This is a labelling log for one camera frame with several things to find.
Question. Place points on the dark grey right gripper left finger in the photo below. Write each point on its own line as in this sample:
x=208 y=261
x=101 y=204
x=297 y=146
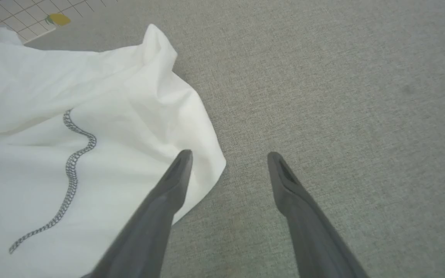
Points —
x=149 y=227

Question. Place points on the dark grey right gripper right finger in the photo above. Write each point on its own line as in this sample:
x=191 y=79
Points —
x=315 y=239

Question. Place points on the lemon print tile partition panel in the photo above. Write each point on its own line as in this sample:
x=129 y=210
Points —
x=21 y=15

